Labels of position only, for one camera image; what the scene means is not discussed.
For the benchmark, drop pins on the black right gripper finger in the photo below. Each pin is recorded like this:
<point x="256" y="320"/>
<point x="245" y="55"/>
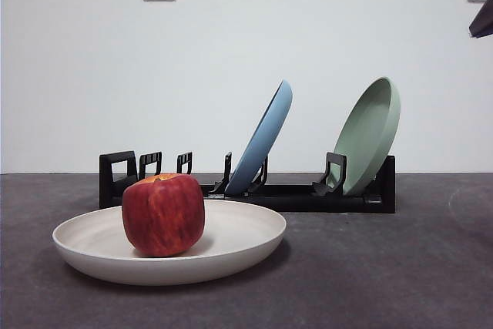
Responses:
<point x="484" y="22"/>

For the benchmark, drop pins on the cream yellow round plate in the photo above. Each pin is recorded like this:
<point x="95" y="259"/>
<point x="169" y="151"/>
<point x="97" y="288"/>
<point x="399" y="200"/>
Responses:
<point x="239" y="236"/>

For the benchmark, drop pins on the red apple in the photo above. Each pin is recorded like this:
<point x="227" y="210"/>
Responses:
<point x="163" y="217"/>

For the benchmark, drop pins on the green round plate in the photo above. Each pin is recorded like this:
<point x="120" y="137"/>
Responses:
<point x="366" y="132"/>

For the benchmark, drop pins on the black plastic plate rack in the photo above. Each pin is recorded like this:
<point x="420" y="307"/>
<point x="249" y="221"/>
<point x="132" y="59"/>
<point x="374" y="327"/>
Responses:
<point x="308" y="200"/>

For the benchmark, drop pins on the blue round plate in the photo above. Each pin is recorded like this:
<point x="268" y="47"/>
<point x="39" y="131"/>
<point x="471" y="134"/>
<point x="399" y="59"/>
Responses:
<point x="262" y="140"/>

